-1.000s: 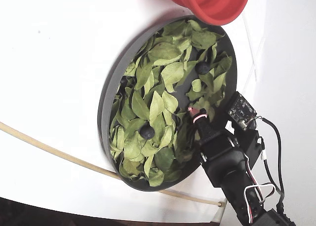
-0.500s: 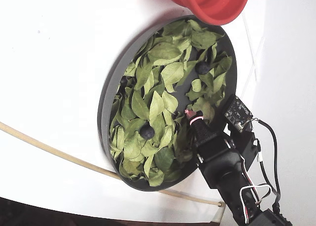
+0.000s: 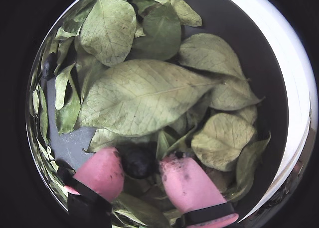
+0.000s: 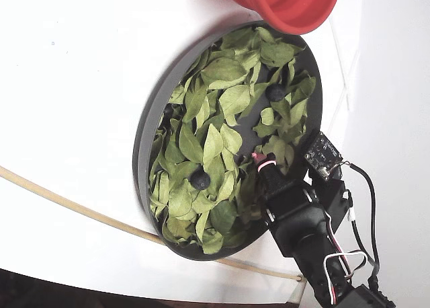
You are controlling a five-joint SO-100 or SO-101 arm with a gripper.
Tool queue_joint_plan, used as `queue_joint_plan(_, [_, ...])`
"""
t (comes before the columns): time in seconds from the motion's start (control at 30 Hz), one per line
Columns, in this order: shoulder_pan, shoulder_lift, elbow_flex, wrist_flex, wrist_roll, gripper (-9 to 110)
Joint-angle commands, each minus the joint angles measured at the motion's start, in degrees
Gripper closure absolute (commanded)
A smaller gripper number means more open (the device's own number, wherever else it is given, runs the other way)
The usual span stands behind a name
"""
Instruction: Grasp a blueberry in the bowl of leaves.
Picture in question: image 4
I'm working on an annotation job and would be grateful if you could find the red white black wire bundle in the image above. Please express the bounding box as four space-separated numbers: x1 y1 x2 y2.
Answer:
315 217 352 305

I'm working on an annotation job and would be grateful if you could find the beige rubber tube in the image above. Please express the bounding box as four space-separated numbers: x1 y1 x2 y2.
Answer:
0 165 305 284

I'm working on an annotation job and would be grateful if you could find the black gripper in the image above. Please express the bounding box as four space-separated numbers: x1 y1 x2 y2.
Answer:
251 152 335 258

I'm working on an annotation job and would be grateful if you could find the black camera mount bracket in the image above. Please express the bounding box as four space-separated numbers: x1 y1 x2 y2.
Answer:
308 173 352 223

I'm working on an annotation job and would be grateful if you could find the black connector box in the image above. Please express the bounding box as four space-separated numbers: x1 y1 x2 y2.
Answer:
341 282 396 308

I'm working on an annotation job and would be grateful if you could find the dark grey round bowl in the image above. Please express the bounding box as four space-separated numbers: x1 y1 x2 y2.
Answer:
132 20 324 262

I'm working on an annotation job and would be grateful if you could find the red plastic bowl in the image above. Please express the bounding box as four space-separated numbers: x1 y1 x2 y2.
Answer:
198 0 343 36

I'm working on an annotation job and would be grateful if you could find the pile of green leaves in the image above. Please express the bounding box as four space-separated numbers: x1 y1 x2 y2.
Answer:
147 27 317 255

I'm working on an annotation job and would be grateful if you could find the white wire loop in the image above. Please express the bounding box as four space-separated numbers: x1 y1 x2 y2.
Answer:
323 250 368 278

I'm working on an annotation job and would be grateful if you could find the black camera cable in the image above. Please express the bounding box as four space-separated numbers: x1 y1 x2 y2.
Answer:
341 161 384 291

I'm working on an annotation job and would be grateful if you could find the black camera module with board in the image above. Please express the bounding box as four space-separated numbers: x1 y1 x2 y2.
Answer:
303 130 344 182

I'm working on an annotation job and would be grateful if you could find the green dried leaf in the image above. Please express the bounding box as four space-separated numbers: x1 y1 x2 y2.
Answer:
202 123 224 170
200 56 249 83
218 84 252 127

